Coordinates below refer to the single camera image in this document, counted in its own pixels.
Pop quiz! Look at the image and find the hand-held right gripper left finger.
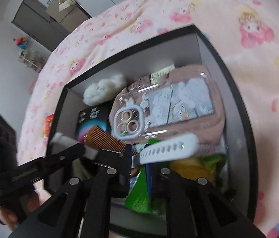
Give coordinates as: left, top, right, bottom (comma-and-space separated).
7, 144, 133, 238

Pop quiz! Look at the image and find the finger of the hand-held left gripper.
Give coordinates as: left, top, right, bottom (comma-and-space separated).
32, 144, 87, 178

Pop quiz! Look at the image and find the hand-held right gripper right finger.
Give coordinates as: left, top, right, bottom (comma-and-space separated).
146, 164, 266, 238

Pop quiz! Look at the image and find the white watch strap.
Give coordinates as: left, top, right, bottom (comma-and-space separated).
138, 133, 200, 165

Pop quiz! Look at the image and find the black storage box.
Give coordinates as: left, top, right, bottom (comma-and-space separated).
43, 24, 258, 238

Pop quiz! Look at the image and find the person's left hand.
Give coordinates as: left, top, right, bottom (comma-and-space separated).
0, 190, 42, 231

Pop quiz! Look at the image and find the brown comb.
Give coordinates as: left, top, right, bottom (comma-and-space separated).
84, 125, 137, 155

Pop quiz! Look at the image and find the red card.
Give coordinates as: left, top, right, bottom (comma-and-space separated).
45, 113, 55, 129

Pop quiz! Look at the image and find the yellow green snack packet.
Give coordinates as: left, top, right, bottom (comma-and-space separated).
148, 139, 229, 186

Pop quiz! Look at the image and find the black printed carton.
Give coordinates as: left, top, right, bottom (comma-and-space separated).
76, 107, 112, 144

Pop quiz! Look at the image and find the clear phone case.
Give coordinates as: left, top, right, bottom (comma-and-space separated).
111, 72, 225, 142

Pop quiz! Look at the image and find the pink pouch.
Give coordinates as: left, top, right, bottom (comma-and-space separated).
130, 64, 226, 159

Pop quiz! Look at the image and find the white fluffy pom-pom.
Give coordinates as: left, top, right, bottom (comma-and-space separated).
82, 74, 126, 106

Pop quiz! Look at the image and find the paper tag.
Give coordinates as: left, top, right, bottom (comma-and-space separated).
150, 64, 176, 83

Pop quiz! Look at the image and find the clear organiser rack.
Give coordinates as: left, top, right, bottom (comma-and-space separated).
18, 50, 47, 73

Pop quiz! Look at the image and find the red blue toy figure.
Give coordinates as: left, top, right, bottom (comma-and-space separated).
13, 37, 30, 49

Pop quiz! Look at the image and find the dark cabinet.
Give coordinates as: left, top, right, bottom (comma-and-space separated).
11, 0, 93, 41

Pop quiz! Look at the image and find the pink printed blanket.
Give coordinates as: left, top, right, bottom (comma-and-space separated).
17, 0, 279, 238

